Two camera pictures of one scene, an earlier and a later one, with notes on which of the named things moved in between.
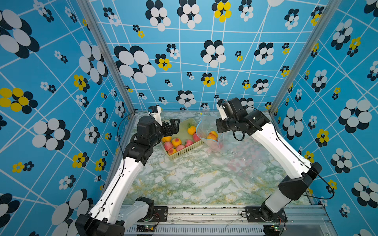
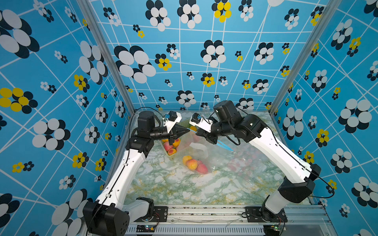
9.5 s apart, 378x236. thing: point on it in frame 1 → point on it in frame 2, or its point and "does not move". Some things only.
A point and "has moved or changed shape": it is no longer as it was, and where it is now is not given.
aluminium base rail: [300, 220] does not move
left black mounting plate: [159, 215] does not move
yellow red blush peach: [176, 141] does not move
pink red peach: [215, 145] → [201, 168]
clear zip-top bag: [206, 131] has moved or changed shape
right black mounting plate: [261, 214] does not move
